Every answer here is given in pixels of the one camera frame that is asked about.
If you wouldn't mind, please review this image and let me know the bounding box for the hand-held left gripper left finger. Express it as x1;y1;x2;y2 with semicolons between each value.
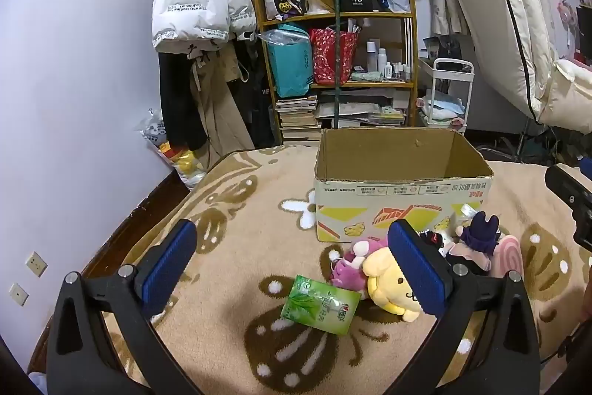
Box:
46;219;204;395

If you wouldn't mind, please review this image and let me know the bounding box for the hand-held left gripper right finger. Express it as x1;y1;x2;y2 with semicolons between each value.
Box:
387;218;542;395

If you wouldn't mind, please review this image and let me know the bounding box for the yellow plush dog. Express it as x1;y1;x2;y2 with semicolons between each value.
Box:
361;248;431;322

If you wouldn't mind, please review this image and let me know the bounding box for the dark purple plush doll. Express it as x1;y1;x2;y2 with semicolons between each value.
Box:
444;212;502;275

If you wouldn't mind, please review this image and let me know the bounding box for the pink plush bear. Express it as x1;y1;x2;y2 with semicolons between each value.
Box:
330;236;389;301

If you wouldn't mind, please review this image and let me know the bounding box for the printed cardboard box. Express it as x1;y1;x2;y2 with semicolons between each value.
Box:
313;127;495;243

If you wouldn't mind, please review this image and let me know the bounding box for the pink round plush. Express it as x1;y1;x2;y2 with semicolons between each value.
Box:
488;235;524;280

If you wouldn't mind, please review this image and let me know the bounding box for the green tissue pack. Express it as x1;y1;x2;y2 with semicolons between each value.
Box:
281;275;361;337

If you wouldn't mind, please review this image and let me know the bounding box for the small white black plush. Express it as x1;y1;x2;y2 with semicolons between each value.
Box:
416;228;458;257

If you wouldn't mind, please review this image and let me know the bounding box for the beige printed blanket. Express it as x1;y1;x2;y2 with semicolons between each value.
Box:
28;145;592;395

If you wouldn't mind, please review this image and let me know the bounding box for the cream duvet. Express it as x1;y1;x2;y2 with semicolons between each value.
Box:
539;59;592;134

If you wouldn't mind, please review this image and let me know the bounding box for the plastic bag of toys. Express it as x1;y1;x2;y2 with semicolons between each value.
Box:
136;108;209;187

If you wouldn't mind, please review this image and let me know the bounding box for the beige hanging coat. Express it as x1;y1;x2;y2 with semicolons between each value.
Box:
189;48;256;169

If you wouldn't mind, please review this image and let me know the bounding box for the blue white folded cloth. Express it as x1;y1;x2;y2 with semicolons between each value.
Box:
418;96;465;127

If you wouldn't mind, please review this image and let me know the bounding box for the black monitor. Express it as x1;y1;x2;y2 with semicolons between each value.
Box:
576;4;592;53

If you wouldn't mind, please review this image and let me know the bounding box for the black hanging garment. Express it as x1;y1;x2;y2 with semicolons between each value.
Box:
158;50;209;150

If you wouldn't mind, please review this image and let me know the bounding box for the pink decoration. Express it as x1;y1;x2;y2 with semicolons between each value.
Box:
557;0;579;48

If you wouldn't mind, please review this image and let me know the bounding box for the white trolley cart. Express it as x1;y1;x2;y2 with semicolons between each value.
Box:
416;58;475;132

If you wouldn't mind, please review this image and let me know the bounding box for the black tote bag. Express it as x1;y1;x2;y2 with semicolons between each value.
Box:
236;36;278;146

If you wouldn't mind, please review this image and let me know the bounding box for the dark bag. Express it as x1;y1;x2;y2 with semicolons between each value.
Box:
423;35;463;63

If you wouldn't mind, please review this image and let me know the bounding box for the stack of books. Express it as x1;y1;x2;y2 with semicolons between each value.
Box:
276;90;410;142

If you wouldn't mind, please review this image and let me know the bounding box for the row of white bottles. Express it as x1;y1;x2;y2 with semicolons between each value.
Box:
365;41;412;81

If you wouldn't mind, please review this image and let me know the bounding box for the red gift bag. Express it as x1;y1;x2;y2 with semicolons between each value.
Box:
309;27;361;85

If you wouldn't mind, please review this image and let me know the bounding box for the green pole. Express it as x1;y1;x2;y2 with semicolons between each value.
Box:
333;0;345;132

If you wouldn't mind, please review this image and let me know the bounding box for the teal paper bag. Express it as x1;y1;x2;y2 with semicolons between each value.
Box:
267;25;314;98

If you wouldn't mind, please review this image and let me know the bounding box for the clear plastic bag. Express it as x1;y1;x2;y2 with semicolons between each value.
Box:
259;29;310;48

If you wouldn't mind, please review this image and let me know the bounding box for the wooden shelf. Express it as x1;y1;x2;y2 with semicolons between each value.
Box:
252;0;419;143

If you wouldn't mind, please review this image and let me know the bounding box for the wall socket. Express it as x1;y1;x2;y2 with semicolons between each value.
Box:
9;282;29;307
25;251;48;278

